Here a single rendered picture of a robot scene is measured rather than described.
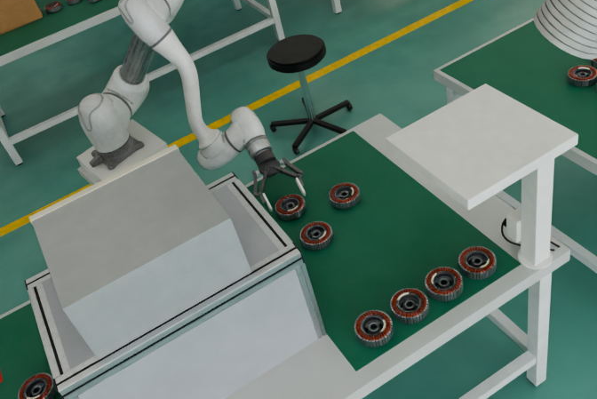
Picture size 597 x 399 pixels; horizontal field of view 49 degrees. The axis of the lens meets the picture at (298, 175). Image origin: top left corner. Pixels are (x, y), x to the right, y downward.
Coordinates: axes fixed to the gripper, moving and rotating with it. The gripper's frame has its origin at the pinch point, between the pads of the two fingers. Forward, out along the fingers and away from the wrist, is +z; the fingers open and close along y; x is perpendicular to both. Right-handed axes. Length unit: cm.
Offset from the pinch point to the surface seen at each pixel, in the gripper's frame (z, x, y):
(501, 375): 88, -16, -41
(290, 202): 0.8, -1.5, -0.9
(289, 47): -112, -91, -58
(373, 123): -19, -15, -50
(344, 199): 11.3, 7.0, -17.1
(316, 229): 17.1, 7.9, -2.9
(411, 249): 40, 19, -25
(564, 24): 29, 115, -48
